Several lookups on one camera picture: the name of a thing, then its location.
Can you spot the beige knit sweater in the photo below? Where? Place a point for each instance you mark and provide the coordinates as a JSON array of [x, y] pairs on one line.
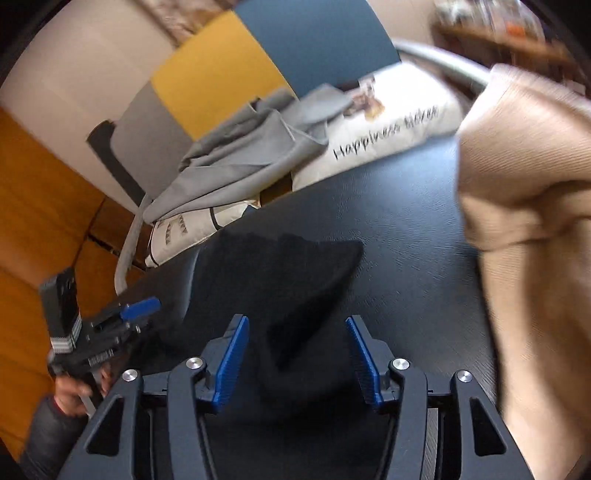
[[521, 184]]

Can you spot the white lettered pillow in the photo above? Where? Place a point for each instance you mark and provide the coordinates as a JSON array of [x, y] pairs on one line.
[[378, 129]]

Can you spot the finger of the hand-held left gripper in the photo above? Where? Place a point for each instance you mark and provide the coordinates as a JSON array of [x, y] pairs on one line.
[[138, 307]]

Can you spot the patterned curtain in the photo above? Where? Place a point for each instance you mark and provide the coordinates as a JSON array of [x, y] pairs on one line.
[[175, 18]]

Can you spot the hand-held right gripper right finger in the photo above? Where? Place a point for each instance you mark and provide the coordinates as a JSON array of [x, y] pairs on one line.
[[364, 364]]

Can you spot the person's left hand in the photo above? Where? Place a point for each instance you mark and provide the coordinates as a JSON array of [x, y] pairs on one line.
[[69, 397]]

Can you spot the person's left forearm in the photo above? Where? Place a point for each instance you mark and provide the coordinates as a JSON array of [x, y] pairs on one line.
[[46, 438]]

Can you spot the wooden wardrobe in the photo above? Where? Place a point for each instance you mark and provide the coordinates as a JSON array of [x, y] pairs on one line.
[[41, 221]]

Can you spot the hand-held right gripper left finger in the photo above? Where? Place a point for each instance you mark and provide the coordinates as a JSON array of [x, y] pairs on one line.
[[231, 364]]

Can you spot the grey hooded garment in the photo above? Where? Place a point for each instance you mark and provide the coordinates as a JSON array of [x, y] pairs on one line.
[[231, 157]]

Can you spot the grey yellow blue chair back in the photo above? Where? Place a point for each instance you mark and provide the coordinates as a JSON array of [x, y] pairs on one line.
[[207, 83]]

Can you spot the black knit sweater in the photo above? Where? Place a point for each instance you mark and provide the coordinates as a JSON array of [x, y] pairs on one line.
[[286, 286]]

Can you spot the white pillow dark piping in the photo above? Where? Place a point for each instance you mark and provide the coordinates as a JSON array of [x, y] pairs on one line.
[[184, 230]]

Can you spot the grey metal rail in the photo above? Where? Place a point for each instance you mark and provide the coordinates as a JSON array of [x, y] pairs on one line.
[[443, 57]]

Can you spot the cluttered wooden desk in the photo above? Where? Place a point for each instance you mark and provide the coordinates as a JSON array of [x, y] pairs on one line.
[[508, 41]]

